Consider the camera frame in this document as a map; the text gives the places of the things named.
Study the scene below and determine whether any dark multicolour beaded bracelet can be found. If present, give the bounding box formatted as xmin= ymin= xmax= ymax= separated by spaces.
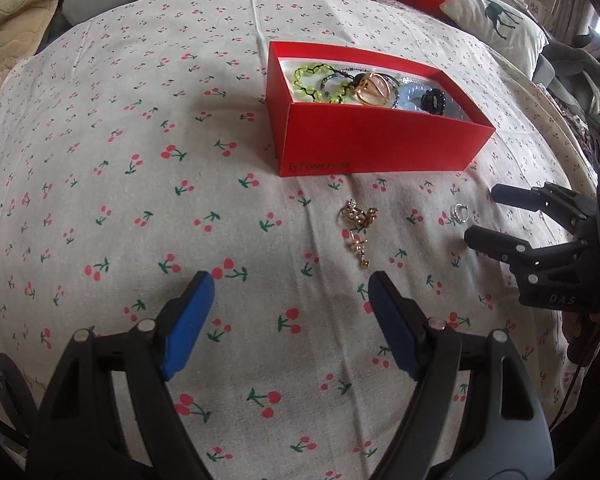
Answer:
xmin=319 ymin=65 xmax=382 ymax=99

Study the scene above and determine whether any gold ring pendant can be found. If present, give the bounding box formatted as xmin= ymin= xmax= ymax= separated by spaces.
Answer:
xmin=352 ymin=72 xmax=400 ymax=108

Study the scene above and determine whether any red jewelry box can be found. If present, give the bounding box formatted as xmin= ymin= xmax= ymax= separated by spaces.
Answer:
xmin=265 ymin=41 xmax=495 ymax=177

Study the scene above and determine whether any right hand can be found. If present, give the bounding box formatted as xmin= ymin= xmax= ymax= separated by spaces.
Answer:
xmin=562 ymin=311 xmax=600 ymax=367

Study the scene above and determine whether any gold chain charm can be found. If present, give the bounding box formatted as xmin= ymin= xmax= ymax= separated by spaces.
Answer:
xmin=339 ymin=198 xmax=379 ymax=270

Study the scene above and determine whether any black rhinestone hair clip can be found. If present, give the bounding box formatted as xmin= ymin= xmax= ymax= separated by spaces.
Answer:
xmin=420 ymin=88 xmax=446 ymax=116

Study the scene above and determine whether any green beaded bracelet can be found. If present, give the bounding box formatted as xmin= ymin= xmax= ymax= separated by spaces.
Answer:
xmin=292 ymin=62 xmax=349 ymax=105

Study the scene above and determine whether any blue large bead bracelet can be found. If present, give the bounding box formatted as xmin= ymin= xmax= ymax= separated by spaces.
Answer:
xmin=393 ymin=81 xmax=434 ymax=112

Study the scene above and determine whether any cherry print bed sheet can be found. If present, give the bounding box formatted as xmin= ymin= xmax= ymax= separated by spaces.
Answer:
xmin=0 ymin=0 xmax=593 ymax=479

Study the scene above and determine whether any white deer print pillow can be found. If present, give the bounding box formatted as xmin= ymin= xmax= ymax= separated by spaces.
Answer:
xmin=439 ymin=0 xmax=548 ymax=79

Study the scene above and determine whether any silver rhinestone ring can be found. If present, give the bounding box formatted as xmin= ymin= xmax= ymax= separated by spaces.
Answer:
xmin=450 ymin=202 xmax=474 ymax=226

